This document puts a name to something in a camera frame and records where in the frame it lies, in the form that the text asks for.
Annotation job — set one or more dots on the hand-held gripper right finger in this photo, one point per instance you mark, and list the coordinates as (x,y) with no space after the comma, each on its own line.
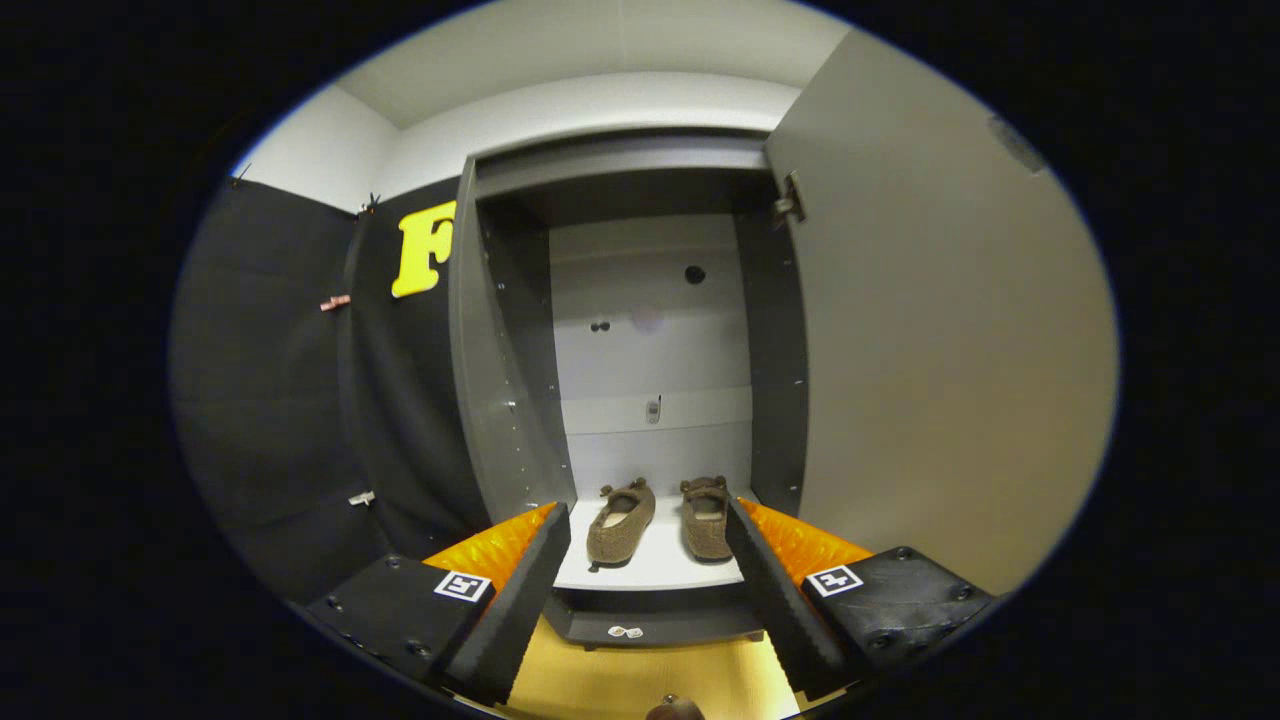
(785,610)

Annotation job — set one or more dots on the black backdrop cloth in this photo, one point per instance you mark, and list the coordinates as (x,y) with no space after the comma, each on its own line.
(270,380)

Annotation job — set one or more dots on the white clothes peg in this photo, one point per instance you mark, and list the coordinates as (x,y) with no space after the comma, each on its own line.
(361,497)

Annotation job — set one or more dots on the brown fuzzy shoe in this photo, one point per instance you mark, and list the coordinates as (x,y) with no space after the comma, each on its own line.
(620,525)
(706,525)

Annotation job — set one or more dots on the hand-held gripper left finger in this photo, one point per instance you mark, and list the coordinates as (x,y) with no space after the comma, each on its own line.
(515,610)

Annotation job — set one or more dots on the dark brown round object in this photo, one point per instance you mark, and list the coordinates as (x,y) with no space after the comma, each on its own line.
(675,711)

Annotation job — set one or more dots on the pink clothes peg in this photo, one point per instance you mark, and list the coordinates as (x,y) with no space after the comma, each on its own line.
(335,302)

